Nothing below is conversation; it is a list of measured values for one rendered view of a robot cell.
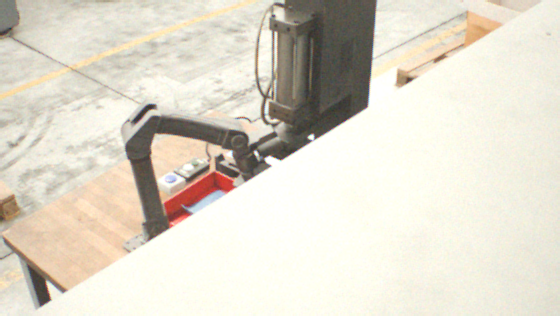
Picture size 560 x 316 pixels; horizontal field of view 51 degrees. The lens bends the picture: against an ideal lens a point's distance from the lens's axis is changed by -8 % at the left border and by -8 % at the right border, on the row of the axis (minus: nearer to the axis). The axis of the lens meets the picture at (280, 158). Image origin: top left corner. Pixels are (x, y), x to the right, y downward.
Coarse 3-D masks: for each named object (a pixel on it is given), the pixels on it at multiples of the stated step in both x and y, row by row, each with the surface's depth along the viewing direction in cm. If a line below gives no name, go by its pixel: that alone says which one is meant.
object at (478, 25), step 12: (468, 0) 460; (480, 0) 453; (492, 0) 488; (504, 0) 493; (516, 0) 485; (528, 0) 477; (540, 0) 468; (468, 12) 466; (480, 12) 453; (492, 12) 447; (504, 12) 440; (516, 12) 434; (468, 24) 471; (480, 24) 460; (492, 24) 452; (468, 36) 475; (480, 36) 466
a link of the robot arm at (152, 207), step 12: (132, 132) 146; (144, 156) 150; (132, 168) 151; (144, 168) 152; (144, 180) 154; (144, 192) 156; (156, 192) 157; (144, 204) 158; (156, 204) 159; (144, 216) 159; (156, 216) 160; (168, 228) 163
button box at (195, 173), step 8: (248, 120) 243; (208, 144) 219; (208, 152) 214; (192, 160) 206; (200, 160) 206; (208, 160) 209; (176, 168) 202; (192, 168) 202; (200, 168) 202; (208, 168) 205; (184, 176) 199; (192, 176) 200; (200, 176) 204
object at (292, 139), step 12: (336, 108) 185; (312, 120) 178; (324, 120) 180; (276, 132) 172; (288, 132) 172; (300, 132) 172; (312, 132) 176; (288, 144) 168; (300, 144) 172; (276, 156) 175; (288, 156) 172
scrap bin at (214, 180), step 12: (204, 180) 194; (216, 180) 197; (228, 180) 193; (180, 192) 186; (192, 192) 191; (204, 192) 196; (228, 192) 196; (168, 204) 183; (180, 204) 188; (168, 216) 185; (180, 216) 185
